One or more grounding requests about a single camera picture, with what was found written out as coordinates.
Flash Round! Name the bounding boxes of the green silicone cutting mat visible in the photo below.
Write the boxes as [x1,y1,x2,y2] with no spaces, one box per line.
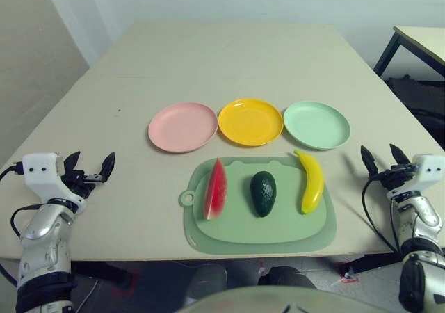
[178,155,337,255]

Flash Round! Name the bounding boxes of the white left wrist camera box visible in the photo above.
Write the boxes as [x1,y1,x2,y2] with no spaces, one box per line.
[22,152,86,214]

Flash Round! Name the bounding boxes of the red floor tape mark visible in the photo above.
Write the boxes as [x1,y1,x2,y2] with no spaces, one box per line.
[337,261,359,284]

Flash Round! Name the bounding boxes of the red watermelon slice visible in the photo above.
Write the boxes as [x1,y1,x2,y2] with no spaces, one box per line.
[203,157,229,221]

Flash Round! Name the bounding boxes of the black left camera cable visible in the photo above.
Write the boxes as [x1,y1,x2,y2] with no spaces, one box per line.
[0,163,24,182]

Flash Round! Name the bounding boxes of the dark robot right leg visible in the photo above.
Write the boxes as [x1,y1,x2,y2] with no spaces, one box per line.
[257,266,317,290]

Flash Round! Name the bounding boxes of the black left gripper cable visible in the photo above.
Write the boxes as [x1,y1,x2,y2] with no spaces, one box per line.
[10,204,42,239]

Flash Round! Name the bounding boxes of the yellow banana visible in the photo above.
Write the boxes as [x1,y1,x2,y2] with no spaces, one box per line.
[293,149,325,215]

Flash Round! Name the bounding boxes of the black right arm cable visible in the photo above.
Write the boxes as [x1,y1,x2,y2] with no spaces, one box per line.
[361,177,401,255]

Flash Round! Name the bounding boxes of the beige side table black legs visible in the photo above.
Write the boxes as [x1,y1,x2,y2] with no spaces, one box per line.
[373,24,445,84]

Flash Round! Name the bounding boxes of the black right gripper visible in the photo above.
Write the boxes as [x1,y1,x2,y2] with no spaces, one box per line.
[360,143,416,198]

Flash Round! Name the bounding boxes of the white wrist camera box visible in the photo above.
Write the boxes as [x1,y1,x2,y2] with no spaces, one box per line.
[22,152,86,214]
[411,154,445,198]

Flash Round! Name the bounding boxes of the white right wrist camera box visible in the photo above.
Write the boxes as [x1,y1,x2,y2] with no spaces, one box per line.
[411,154,445,198]

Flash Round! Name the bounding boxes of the mint green round plate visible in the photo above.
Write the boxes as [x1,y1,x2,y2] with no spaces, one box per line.
[282,100,351,150]

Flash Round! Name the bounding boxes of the yellow round plate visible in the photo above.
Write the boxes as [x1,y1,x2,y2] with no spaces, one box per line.
[218,98,284,147]

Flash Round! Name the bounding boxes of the grey-green robot torso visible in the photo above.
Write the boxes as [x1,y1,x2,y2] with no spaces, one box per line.
[180,286,396,313]

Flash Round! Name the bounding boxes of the dark green avocado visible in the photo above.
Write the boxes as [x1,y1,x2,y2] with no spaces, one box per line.
[250,170,277,218]

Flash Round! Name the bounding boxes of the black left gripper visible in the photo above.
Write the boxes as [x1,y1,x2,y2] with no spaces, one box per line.
[59,151,115,200]

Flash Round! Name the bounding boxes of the pink round plate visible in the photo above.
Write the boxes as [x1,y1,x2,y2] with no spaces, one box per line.
[147,102,219,153]

